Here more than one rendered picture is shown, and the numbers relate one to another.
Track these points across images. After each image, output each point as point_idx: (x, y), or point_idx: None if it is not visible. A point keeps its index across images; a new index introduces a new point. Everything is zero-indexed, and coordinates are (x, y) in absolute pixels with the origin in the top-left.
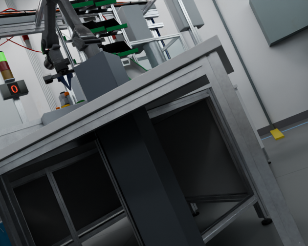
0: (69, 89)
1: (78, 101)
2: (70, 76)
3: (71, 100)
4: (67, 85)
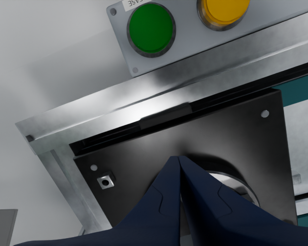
0: (184, 156)
1: (157, 7)
2: (106, 232)
3: (185, 244)
4: (193, 174)
